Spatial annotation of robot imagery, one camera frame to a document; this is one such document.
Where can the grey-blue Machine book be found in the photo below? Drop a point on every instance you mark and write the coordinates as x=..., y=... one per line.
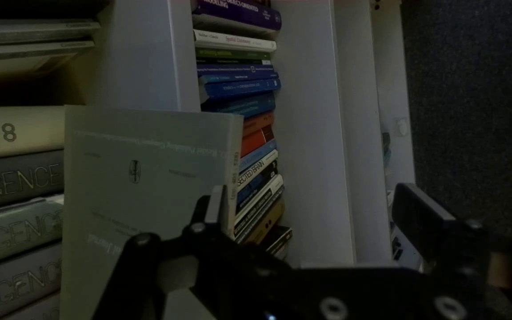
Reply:
x=29, y=276

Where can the grey metal bookshelf right unit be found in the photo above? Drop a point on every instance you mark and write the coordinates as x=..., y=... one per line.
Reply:
x=342, y=119

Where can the teal Machine book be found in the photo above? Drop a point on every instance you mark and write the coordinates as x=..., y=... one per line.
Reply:
x=29, y=224

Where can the thin pale green book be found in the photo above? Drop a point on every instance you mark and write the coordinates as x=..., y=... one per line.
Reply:
x=138, y=171

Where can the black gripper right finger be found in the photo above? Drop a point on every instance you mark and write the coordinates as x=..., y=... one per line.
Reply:
x=463, y=258

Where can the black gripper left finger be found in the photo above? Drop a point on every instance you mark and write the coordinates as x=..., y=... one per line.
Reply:
x=150, y=267

